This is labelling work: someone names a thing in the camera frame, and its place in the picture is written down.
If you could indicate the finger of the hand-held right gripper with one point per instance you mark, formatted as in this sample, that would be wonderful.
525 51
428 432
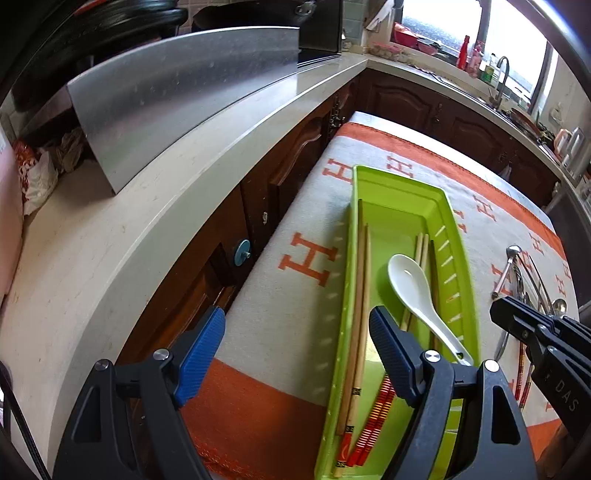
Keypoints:
540 357
517 316

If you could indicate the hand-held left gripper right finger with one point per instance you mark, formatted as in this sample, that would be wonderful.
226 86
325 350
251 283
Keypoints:
392 360

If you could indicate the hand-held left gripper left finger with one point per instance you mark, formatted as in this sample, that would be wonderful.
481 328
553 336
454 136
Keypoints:
198 360

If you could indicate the red striped wooden chopstick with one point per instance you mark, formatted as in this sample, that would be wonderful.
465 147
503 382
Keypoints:
425 254
519 374
526 392
418 254

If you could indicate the steel chopstick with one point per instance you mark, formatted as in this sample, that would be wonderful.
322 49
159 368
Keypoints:
538 281

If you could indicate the large steel spoon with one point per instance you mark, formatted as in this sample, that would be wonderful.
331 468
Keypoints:
559 305

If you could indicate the brown wooden chopstick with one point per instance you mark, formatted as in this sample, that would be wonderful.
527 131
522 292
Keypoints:
365 286

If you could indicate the white ceramic spoon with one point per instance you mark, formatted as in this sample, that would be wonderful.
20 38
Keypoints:
406 277

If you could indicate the green plastic utensil tray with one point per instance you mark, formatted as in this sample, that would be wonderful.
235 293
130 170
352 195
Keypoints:
397 217

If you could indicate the blue round knob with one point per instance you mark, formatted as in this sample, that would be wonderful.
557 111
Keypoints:
240 253

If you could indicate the white kitchen countertop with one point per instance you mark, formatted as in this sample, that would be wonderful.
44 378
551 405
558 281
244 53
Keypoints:
115 258

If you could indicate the steel electric kettle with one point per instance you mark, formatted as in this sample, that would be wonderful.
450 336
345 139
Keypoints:
575 147

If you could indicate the orange white printed blanket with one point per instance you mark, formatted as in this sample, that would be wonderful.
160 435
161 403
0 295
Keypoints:
300 207

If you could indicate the pink cup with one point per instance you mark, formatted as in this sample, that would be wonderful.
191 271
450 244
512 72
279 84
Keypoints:
557 138

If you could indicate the stack of dishes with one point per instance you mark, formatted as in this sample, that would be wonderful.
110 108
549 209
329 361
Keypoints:
524 117

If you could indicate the steel faucet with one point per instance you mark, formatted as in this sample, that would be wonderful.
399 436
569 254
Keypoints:
497 92

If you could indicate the brown wooden kitchen cabinets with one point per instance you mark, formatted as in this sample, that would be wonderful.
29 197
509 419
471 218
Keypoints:
295 152

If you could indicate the crumpled grey bag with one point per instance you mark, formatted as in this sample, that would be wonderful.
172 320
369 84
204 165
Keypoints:
69 150

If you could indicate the red printed plastic bag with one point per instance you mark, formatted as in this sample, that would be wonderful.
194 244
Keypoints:
34 175

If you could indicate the green dish soap bottle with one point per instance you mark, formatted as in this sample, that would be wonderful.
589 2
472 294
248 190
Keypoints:
489 69

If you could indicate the pink bottle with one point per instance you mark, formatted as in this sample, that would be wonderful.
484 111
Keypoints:
476 60

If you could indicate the red spray bottle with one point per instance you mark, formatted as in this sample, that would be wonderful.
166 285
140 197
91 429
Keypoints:
463 53

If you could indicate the stainless steel sheet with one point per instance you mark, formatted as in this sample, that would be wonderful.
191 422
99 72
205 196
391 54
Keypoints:
175 92

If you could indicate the kitchen window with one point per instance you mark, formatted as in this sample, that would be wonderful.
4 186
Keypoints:
508 32

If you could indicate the dark red bowl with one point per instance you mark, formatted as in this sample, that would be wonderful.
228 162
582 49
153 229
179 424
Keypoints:
429 45

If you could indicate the food container pink lid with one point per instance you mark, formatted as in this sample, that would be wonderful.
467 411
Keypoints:
385 48

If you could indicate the red basin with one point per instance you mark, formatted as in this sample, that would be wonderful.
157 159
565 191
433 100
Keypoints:
405 33

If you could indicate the white cutting board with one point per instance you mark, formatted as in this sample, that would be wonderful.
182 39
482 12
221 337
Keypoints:
383 16

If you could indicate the black glass stove guard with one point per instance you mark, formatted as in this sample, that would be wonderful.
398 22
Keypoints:
318 27

